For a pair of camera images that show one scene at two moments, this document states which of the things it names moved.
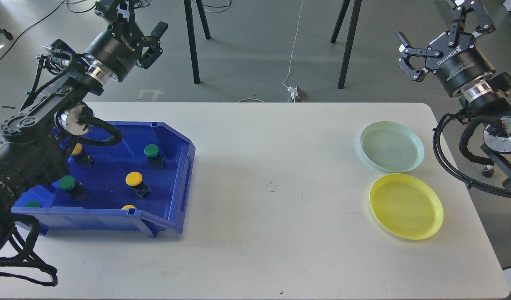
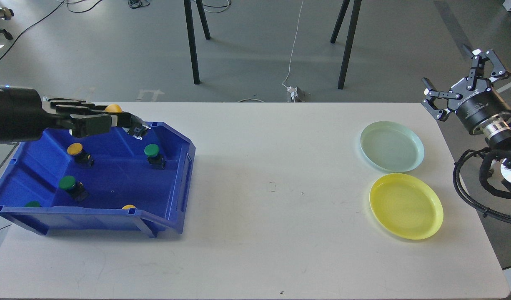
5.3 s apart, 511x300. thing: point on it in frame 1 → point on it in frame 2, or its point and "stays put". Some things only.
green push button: (156, 161) stays put
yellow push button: (81, 156) stays put
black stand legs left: (189, 20) stays put
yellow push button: (134, 179) → (113, 108)
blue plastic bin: (142, 181) stays put
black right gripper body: (460, 66) → (477, 104)
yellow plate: (406, 206) stays put
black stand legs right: (356, 11) stays put
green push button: (33, 204) stays put
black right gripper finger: (482, 23) → (477, 69)
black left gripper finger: (107, 8) → (83, 125)
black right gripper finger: (407, 50) → (432, 94)
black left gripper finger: (159, 29) → (74, 106)
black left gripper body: (116, 48) → (17, 115)
